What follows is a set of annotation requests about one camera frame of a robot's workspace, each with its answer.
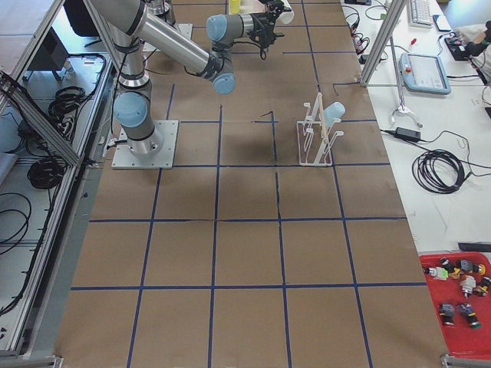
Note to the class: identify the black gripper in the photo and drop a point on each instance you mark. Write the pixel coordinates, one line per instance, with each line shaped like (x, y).
(265, 18)

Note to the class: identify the cream white cup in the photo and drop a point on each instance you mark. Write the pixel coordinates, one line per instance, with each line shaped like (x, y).
(287, 16)

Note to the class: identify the light blue cup front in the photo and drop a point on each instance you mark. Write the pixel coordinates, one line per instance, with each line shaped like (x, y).
(334, 112)

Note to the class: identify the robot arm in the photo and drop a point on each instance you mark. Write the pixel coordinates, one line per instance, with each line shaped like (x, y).
(134, 23)

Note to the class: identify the teach pendant tablet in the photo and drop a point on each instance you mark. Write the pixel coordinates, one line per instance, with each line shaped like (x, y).
(424, 73)

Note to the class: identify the black power adapter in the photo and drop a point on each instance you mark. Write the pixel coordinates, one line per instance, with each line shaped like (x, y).
(407, 134)

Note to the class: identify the red parts tray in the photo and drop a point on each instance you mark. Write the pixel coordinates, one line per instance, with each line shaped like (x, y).
(459, 285)

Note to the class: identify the white wire cup rack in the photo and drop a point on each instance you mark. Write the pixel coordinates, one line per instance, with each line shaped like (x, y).
(315, 138)

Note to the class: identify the aluminium frame post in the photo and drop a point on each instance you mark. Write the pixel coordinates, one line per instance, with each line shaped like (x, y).
(379, 44)

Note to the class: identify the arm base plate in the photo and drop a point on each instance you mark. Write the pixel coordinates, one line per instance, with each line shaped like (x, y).
(156, 152)

